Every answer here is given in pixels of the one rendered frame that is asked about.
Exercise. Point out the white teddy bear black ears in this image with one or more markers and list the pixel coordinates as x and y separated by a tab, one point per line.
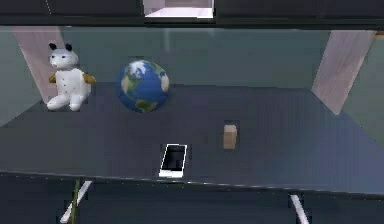
71	85

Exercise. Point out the small tan wooden block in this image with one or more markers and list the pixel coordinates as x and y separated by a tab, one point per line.
230	137

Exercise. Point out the white framed black phone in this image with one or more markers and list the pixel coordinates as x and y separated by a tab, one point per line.
173	160

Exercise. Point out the blue green globe ball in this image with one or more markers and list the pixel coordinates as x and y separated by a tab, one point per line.
143	88

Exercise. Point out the dark shelf unit pink sides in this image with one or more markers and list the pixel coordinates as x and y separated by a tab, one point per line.
286	146

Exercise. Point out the white thin rod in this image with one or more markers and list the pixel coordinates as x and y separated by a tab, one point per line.
299	209
78	198

